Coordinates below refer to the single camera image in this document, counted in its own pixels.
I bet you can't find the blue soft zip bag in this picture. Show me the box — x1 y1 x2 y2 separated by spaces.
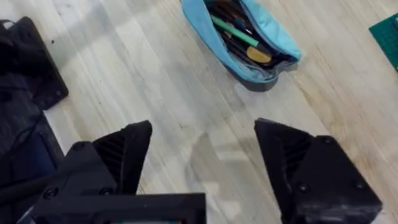
180 0 303 93

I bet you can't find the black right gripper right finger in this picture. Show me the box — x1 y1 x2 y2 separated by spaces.
254 118 383 224

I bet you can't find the black cable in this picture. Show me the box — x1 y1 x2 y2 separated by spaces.
0 18 17 31

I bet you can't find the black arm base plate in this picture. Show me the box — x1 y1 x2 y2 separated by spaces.
0 16 70 111

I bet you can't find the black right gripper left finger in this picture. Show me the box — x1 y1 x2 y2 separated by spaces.
40 120 153 200

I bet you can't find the green board with toy blocks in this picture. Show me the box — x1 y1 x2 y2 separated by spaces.
368 13 398 73

